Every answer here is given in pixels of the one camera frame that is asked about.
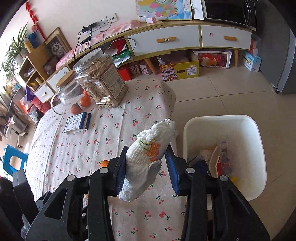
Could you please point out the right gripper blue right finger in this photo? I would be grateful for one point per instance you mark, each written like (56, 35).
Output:
(171, 163)

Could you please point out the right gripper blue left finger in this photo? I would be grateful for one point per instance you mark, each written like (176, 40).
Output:
(120, 170)

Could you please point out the yellow snack bag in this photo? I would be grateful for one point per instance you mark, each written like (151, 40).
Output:
(234, 180)

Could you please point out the dark blue carton box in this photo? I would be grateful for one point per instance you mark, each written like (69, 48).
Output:
(201, 166)

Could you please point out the white plastic trash bin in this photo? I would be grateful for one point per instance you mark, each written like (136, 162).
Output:
(247, 159)

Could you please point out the blue plastic stool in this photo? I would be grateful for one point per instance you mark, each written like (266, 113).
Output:
(13, 159)

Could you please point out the red white snack wrapper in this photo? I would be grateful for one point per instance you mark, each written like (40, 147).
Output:
(220, 160)

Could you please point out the small blue white box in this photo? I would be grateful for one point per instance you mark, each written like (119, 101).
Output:
(78, 122)

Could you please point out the cherry print tablecloth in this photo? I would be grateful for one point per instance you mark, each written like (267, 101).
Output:
(156, 215)

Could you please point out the orange mandarin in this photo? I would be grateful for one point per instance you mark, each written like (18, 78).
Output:
(85, 101)
(75, 109)

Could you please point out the yellow cardboard box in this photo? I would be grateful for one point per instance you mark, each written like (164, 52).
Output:
(177, 69)

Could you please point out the glass teapot with bamboo lid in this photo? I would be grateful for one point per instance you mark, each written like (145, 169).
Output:
(69, 92)

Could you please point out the clear jar of biscuit sticks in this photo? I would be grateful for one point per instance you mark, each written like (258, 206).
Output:
(99, 77)

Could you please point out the white box with orange picture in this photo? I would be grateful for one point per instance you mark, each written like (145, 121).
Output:
(213, 59)

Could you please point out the wooden white tv cabinet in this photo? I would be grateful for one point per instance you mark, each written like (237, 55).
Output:
(149, 40)

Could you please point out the light blue carton box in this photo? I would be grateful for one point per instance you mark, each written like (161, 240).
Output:
(250, 61)

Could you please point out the wooden shelf unit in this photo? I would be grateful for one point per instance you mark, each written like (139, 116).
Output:
(32, 70)

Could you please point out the pink lace cloth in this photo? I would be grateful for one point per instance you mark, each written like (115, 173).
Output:
(97, 40)

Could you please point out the framed cat picture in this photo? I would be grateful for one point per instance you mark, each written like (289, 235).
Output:
(56, 44)

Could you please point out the grey refrigerator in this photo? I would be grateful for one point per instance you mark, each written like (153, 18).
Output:
(277, 49)

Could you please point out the green potted plant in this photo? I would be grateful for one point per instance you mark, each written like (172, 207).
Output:
(16, 47)

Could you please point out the black microwave oven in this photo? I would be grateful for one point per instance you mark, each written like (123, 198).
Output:
(239, 12)

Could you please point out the red hanging decoration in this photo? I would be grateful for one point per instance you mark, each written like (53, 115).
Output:
(35, 20)

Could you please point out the white wall socket strip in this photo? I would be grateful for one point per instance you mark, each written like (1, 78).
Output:
(102, 22)

